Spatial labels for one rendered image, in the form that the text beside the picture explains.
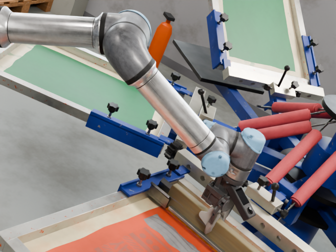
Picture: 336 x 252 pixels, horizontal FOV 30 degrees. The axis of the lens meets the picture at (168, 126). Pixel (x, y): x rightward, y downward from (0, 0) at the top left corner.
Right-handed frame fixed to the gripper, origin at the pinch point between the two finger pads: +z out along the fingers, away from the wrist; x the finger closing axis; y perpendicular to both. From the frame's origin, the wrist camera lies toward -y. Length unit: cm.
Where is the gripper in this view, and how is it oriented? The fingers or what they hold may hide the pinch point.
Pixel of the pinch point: (213, 229)
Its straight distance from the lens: 199.8
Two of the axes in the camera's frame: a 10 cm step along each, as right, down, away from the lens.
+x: -6.1, 1.4, -7.8
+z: -3.7, 8.2, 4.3
